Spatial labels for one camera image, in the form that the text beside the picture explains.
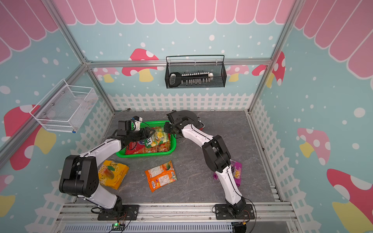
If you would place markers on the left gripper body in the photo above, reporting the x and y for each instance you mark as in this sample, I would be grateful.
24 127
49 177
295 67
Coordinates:
137 135

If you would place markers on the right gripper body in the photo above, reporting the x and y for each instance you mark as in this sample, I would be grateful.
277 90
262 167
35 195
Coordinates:
169 128

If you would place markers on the red candy bag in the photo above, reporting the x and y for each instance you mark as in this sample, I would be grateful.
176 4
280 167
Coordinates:
138 148

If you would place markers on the green plastic basket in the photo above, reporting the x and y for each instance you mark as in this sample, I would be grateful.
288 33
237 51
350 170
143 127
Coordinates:
173 147

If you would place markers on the green Fox's candy bag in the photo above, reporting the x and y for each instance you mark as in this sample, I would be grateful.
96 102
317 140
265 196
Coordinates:
158 137

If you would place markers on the yellow candy bag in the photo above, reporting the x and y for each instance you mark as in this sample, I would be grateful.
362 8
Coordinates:
111 174

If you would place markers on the orange candy bag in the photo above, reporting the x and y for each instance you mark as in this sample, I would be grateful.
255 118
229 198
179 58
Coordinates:
160 176

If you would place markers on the purple candy bag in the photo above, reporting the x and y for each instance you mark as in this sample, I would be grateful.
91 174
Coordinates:
236 173

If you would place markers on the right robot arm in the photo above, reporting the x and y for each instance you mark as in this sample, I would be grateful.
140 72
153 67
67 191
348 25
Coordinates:
188 125

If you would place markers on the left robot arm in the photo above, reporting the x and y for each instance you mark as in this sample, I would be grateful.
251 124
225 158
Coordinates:
80 176

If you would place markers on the small green circuit board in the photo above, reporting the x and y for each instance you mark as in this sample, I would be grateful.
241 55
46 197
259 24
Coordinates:
118 227

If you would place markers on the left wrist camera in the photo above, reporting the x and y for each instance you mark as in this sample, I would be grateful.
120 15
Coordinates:
136 120

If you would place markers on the black wire mesh basket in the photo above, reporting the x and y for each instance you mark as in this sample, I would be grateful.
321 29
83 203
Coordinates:
195 71

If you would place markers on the white wire basket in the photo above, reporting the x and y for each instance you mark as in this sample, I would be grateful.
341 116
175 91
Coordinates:
65 107

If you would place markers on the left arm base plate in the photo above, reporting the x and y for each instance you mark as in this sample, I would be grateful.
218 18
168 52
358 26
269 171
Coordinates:
125 212

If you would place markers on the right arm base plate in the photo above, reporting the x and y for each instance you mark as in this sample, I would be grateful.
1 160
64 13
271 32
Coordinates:
224 212

